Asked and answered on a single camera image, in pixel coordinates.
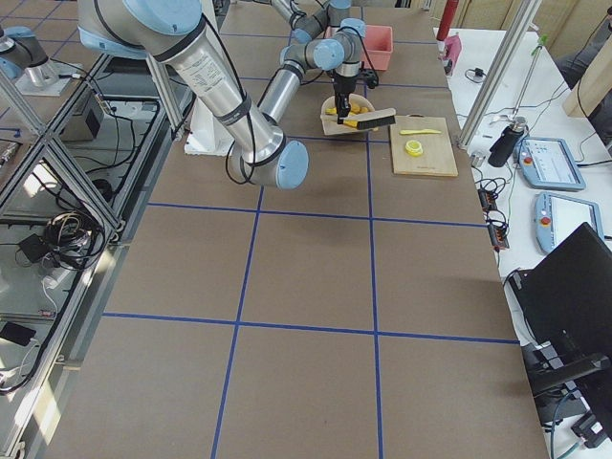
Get yellow toy lemon slice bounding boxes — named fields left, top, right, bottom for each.
left=404, top=140, right=424, bottom=157

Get teach pendant tablet far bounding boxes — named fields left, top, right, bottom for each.
left=514, top=137, right=586, bottom=191

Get metal rod tool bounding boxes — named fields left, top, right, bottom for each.
left=508, top=34, right=548, bottom=121

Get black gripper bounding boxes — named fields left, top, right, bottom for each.
left=332, top=68, right=378, bottom=123

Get black water bottle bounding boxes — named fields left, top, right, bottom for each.
left=488, top=117, right=528, bottom=167

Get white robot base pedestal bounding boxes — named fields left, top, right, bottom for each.
left=185, top=98, right=233, bottom=157

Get yellow plastic knife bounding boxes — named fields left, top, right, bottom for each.
left=400, top=128, right=442, bottom=136

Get black laptop monitor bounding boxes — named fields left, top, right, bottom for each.
left=509, top=223, right=611, bottom=363

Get teach pendant tablet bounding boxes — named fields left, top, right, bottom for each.
left=535, top=192, right=604, bottom=253
left=514, top=137, right=586, bottom=191

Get teach pendant tablet near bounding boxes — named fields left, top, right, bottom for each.
left=535, top=192, right=604, bottom=253

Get beige hand brush black bristles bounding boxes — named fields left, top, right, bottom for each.
left=346, top=108, right=396, bottom=131

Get aluminium frame post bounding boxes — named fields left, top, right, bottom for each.
left=457, top=0, right=542, bottom=150

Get bamboo cutting board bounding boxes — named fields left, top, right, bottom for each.
left=389, top=116, right=458, bottom=178

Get yellow toy corn cob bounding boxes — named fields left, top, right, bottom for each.
left=325, top=107, right=358, bottom=128

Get beige plastic dustpan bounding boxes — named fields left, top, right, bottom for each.
left=320, top=94, right=375, bottom=136

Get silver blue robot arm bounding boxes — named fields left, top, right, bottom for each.
left=77, top=1, right=366, bottom=189
left=270, top=0, right=352, bottom=44

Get pink plastic bin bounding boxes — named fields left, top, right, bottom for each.
left=324, top=24, right=395, bottom=72

